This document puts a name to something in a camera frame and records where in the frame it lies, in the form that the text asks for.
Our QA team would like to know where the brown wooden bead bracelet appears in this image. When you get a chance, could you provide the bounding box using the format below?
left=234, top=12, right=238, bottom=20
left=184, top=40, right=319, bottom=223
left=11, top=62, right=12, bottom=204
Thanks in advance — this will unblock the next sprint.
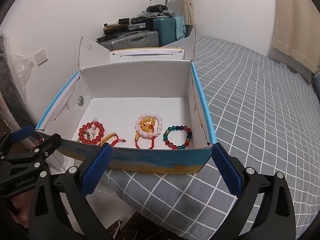
left=77, top=129, right=93, bottom=143

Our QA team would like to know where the red bead bracelet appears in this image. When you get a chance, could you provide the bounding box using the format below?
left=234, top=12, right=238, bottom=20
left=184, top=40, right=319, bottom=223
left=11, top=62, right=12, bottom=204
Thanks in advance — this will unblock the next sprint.
left=78, top=121, right=106, bottom=145

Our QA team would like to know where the thin red cord bracelet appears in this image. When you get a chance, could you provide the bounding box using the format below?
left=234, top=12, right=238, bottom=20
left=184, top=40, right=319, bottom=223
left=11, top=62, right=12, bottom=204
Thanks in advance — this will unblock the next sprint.
left=98, top=132, right=127, bottom=147

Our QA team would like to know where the pink bead bracelet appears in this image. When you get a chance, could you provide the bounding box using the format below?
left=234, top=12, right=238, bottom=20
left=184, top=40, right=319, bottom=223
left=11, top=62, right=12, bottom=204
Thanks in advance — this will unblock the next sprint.
left=134, top=112, right=163, bottom=138

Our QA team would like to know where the thick red cord bracelet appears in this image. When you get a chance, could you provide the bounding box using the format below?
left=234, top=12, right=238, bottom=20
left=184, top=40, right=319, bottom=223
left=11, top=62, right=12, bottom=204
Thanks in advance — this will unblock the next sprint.
left=134, top=130, right=156, bottom=150

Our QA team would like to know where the yellow bead bracelet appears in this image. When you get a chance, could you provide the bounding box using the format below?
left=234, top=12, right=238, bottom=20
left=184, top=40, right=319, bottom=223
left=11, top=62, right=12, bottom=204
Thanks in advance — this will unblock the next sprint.
left=139, top=115, right=157, bottom=133

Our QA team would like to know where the blue yellow cardboard box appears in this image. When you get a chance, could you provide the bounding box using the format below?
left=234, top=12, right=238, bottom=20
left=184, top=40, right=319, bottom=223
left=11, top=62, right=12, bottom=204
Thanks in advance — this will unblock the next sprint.
left=36, top=31, right=216, bottom=174

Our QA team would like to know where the multicolour glass bead bracelet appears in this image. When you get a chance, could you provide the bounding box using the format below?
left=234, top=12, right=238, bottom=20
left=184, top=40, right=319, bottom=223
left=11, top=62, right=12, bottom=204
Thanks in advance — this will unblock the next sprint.
left=162, top=125, right=194, bottom=150

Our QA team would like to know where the person's hand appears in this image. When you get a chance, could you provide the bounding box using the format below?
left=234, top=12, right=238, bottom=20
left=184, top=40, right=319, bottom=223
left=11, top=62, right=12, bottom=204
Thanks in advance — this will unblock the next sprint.
left=10, top=190, right=34, bottom=229

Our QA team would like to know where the clear plastic bag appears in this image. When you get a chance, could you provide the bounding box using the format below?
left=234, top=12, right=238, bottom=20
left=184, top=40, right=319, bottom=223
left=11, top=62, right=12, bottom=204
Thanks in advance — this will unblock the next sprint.
left=12, top=54, right=34, bottom=99

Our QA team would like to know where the grey checked bed sheet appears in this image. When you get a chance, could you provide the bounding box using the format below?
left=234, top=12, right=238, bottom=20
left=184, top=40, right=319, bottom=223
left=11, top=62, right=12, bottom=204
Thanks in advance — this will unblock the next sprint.
left=100, top=34, right=320, bottom=240

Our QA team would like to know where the blue patterned folded duvet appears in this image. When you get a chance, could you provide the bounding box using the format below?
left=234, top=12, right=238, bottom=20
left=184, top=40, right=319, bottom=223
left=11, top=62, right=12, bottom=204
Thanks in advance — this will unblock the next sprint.
left=312, top=72, right=320, bottom=100

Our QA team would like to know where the grey suitcase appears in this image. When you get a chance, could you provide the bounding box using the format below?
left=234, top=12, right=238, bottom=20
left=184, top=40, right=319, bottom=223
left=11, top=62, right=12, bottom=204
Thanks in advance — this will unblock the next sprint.
left=98, top=30, right=159, bottom=51

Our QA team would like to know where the pile of dark gadgets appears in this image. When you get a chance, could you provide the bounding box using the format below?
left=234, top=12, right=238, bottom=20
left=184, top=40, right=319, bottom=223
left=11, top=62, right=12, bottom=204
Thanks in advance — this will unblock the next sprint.
left=96, top=4, right=175, bottom=43

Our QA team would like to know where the teal suitcase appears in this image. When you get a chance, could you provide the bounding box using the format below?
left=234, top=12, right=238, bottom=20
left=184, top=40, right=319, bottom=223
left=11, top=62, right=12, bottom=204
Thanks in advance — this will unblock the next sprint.
left=151, top=17, right=177, bottom=47

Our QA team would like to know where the teal cloth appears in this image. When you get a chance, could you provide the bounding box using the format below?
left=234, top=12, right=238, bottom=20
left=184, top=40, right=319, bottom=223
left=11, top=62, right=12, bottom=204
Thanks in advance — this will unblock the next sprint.
left=174, top=16, right=186, bottom=40

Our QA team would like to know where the beige window curtain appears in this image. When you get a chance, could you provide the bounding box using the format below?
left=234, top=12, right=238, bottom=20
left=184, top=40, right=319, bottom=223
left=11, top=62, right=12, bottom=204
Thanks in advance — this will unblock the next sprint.
left=272, top=0, right=319, bottom=74

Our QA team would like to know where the tied beige curtain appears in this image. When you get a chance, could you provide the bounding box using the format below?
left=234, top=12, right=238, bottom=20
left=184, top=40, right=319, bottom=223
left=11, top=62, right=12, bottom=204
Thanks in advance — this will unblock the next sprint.
left=182, top=0, right=195, bottom=35

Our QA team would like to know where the white wall socket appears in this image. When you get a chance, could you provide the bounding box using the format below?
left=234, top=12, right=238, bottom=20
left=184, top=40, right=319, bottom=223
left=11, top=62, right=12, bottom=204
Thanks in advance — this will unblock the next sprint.
left=34, top=48, right=48, bottom=66

